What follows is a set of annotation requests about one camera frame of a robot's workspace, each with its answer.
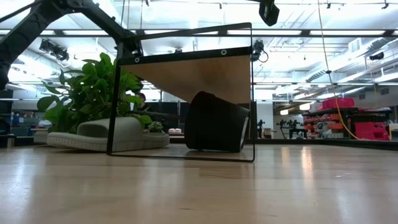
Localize black ceiling spotlight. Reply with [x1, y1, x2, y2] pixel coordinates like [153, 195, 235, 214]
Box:
[252, 39, 269, 63]
[39, 39, 70, 62]

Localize person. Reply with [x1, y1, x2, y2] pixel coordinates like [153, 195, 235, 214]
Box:
[136, 92, 147, 111]

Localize green leafy plant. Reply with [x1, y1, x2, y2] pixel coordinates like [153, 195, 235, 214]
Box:
[36, 52, 153, 134]

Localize small background potted plant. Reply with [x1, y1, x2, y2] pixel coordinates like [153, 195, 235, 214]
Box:
[147, 121, 164, 134]

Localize black plant pot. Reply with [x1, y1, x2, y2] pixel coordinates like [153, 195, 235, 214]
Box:
[185, 90, 251, 153]

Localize black rack with red bins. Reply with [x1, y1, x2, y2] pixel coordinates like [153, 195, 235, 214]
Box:
[302, 97, 393, 141]

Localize black frame wooden shelf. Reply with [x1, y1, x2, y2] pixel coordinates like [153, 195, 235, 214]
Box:
[106, 21, 256, 163]

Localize yellow cable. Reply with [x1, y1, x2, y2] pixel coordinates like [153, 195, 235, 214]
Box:
[317, 0, 362, 141]

